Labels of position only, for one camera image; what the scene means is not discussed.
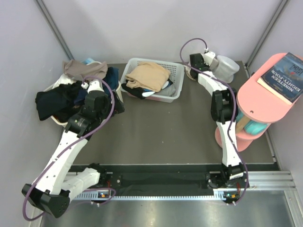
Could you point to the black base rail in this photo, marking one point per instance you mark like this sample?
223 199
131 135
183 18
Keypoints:
168 179

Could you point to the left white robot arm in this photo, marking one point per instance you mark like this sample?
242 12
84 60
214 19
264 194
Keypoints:
50 192

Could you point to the beige folded garment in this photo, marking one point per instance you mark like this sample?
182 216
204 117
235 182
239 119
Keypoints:
148 75

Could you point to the black garment pile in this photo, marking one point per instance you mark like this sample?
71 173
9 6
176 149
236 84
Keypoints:
58 101

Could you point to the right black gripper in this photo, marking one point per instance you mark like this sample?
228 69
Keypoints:
204 64

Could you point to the white perforated plastic basket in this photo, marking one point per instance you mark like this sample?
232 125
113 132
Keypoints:
177 72

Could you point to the dark blue paperback book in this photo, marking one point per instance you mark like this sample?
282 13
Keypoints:
285 78

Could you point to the grey garment in basket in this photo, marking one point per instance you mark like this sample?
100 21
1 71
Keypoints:
168 91

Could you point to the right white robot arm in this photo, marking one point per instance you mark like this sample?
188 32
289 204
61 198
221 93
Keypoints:
223 111

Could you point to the teal item under table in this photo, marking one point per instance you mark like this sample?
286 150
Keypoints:
249 126

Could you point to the pink two-tier side table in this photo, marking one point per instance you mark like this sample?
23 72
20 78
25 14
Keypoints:
256 102

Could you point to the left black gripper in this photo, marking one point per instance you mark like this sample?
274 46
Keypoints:
119 107

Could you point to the black white sock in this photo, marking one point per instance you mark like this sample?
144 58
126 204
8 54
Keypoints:
143 93

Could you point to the taupe garment on hamper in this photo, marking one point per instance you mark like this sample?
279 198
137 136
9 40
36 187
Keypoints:
77 70

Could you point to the cream laundry hamper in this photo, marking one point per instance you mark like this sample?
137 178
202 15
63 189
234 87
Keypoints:
63 79

